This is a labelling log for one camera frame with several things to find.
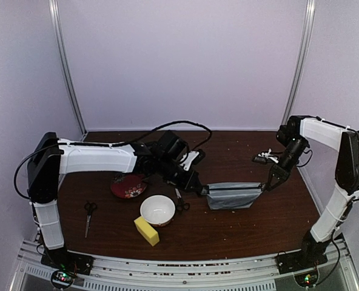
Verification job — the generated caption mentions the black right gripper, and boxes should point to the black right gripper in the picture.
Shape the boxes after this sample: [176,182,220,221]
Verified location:
[268,138,308,191]

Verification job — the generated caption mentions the grey zip pouch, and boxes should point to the grey zip pouch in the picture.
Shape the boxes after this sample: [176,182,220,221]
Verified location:
[201,182,264,210]

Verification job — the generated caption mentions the black handled scissors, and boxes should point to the black handled scissors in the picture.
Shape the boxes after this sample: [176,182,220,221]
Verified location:
[175,189,190,214]
[84,201,98,238]

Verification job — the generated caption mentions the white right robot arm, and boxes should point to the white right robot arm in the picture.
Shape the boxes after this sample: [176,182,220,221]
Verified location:
[263,115,359,268]

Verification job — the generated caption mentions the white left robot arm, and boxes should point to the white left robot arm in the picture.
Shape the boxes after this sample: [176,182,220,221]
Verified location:
[23,131,205,269]

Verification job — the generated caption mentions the white ceramic bowl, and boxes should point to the white ceramic bowl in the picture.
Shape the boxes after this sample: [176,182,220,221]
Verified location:
[139,195,176,227]

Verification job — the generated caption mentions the yellow sponge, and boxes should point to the yellow sponge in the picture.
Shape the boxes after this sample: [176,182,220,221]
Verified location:
[134,216,159,246]

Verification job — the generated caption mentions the red floral plate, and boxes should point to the red floral plate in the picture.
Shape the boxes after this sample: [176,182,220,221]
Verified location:
[110,173,147,199]

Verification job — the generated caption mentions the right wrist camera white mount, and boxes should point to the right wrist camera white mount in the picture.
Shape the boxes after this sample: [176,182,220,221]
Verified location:
[252,149,282,165]

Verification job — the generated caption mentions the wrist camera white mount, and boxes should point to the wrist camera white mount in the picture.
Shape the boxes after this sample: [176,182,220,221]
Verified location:
[252,149,282,165]
[180,149,206,171]

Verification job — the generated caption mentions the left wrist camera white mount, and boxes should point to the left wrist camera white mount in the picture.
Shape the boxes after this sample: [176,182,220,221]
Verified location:
[180,149,206,171]

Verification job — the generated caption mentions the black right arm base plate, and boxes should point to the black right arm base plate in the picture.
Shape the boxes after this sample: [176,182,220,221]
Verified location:
[275,250,328,275]

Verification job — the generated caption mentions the right aluminium corner post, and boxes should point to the right aluminium corner post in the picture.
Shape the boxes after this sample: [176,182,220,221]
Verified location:
[281,0,316,125]

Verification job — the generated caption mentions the aluminium corner post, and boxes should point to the aluminium corner post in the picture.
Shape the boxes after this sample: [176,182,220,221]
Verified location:
[49,0,88,136]
[281,0,316,125]

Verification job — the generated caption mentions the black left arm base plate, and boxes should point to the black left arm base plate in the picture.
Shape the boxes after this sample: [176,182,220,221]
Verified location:
[41,249,93,275]

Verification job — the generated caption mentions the left aluminium corner post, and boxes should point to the left aluminium corner post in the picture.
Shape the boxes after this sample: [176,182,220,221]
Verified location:
[49,0,88,136]

